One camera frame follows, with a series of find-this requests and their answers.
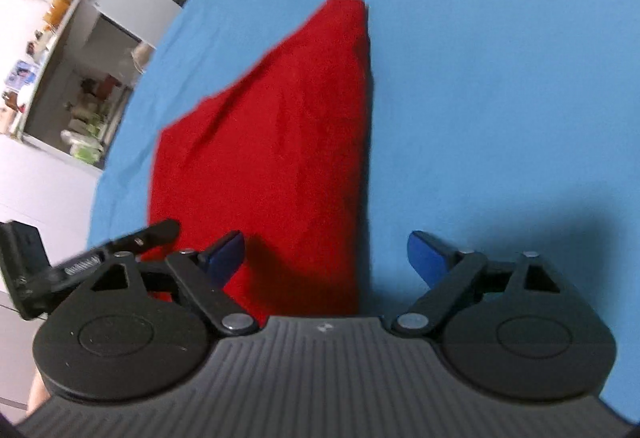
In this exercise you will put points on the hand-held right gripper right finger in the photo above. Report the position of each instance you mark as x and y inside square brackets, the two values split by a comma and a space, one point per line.
[427, 255]

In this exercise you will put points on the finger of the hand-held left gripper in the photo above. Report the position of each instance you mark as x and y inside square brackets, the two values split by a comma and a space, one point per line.
[145, 238]

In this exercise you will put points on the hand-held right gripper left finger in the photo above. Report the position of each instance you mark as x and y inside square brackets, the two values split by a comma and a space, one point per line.
[225, 253]

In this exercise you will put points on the red knitted sweater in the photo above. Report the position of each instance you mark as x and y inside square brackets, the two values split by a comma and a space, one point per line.
[280, 153]

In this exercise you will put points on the green packet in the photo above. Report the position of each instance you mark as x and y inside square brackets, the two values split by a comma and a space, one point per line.
[82, 146]

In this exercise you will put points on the blue bed sheet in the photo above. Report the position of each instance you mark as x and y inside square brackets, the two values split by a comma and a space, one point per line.
[500, 93]

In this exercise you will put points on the white shelf desk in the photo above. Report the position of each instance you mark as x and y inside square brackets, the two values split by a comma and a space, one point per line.
[90, 53]

